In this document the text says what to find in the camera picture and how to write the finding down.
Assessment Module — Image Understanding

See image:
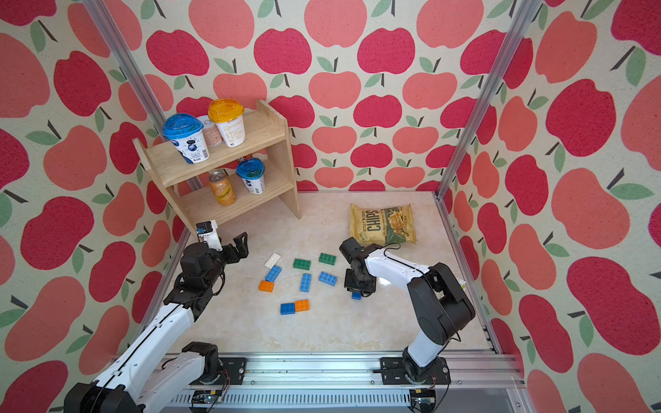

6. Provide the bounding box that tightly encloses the right aluminium corner post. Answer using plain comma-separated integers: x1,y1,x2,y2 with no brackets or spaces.
434,0,543,204

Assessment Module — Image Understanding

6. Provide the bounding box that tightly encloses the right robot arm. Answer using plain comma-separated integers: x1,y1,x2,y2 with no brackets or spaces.
339,237,476,385

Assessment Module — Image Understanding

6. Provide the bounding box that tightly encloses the blue lid yogurt cup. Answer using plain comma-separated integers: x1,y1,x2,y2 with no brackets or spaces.
163,114,209,165
236,158,265,194

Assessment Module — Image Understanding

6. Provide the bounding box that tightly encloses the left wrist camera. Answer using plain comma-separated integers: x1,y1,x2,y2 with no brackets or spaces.
196,220,222,251

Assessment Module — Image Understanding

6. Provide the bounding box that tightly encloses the orange square lego brick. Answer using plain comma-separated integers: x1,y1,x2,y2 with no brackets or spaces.
294,299,310,313

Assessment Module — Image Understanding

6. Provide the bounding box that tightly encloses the orange lid yogurt cup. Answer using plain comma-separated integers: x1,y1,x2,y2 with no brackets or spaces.
208,99,246,147

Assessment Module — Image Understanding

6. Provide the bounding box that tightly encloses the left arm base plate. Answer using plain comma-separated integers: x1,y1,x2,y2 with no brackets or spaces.
198,356,247,385

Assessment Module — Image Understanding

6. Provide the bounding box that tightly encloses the green lego brick left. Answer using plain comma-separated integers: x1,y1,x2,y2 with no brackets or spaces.
293,258,312,270

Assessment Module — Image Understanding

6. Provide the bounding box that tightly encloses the wooden two-tier shelf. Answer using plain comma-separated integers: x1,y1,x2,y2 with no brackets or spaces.
134,100,301,233

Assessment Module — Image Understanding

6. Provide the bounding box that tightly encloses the pink yogurt cup behind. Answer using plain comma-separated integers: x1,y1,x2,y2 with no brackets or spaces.
198,115,223,148

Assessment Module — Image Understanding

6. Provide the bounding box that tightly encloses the green lego brick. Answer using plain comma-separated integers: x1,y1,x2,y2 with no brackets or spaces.
318,253,337,266
293,258,312,270

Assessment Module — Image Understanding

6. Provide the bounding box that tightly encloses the green lego brick right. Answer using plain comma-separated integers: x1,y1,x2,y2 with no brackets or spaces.
318,253,337,266

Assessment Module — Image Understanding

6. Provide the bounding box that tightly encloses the left aluminium corner post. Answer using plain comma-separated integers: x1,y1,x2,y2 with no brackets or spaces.
84,1,210,182

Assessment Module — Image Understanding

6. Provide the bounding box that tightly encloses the light blue lego brick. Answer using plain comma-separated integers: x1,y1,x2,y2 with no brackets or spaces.
300,273,312,293
265,265,282,283
318,272,337,287

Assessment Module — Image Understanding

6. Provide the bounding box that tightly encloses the orange lego brick left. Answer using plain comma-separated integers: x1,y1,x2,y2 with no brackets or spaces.
258,280,275,293

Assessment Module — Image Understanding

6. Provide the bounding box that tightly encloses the white lego brick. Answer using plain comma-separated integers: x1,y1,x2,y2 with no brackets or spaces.
264,253,282,268

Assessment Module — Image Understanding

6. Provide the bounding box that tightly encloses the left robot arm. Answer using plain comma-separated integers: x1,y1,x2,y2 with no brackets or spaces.
64,233,249,412

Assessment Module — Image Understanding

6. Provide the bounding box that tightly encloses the yellow chips bag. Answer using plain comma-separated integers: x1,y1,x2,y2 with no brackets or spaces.
349,204,417,245

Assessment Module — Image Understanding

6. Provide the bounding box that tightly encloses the orange soda can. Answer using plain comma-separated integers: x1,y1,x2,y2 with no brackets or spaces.
209,170,236,207

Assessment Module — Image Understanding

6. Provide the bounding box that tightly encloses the blue lid yogurt cup upper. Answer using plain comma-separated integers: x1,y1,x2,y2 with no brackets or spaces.
163,114,209,165

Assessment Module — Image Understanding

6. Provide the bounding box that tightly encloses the aluminium front rail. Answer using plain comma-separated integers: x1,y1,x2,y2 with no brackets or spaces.
156,350,535,412

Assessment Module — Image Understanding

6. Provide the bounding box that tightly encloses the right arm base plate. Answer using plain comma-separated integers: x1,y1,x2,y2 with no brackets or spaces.
373,357,451,386

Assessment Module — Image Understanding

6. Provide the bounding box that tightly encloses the aluminium corner post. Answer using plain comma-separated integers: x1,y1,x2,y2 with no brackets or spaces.
434,0,543,204
84,1,210,182

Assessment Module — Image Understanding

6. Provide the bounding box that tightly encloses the blue lid yogurt cup lower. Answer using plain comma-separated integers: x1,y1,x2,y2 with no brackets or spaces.
236,158,265,194

